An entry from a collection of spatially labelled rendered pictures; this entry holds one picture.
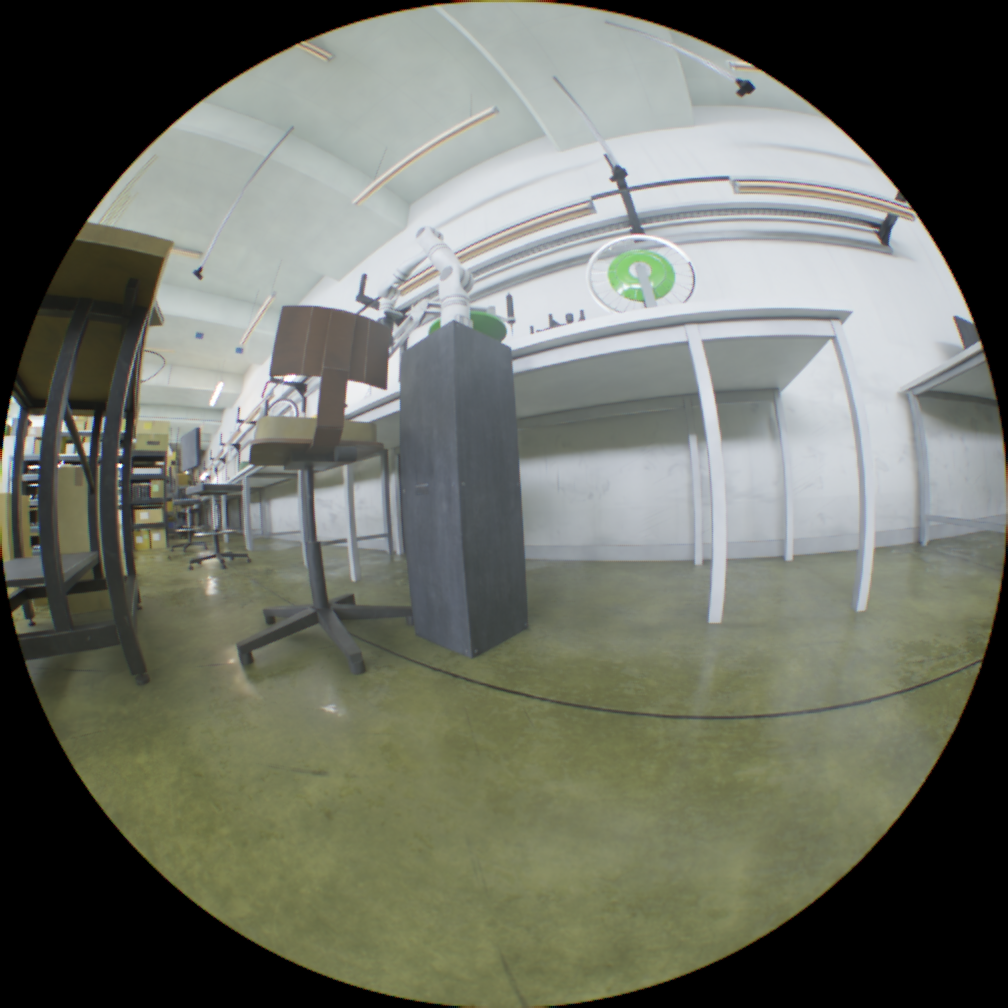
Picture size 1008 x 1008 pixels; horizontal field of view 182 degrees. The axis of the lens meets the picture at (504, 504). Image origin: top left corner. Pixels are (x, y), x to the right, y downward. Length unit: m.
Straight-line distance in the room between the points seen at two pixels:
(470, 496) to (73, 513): 1.86
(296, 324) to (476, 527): 0.68
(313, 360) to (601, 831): 0.98
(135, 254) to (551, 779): 1.20
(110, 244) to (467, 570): 1.14
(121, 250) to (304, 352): 0.57
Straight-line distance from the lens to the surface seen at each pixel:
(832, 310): 1.18
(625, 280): 1.54
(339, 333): 0.86
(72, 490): 1.97
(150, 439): 6.05
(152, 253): 0.90
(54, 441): 0.98
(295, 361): 0.82
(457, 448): 0.73
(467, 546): 0.73
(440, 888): 0.41
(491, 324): 1.24
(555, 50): 3.41
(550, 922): 0.39
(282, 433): 0.84
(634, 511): 1.84
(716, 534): 0.93
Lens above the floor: 0.38
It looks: level
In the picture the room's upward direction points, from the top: 3 degrees counter-clockwise
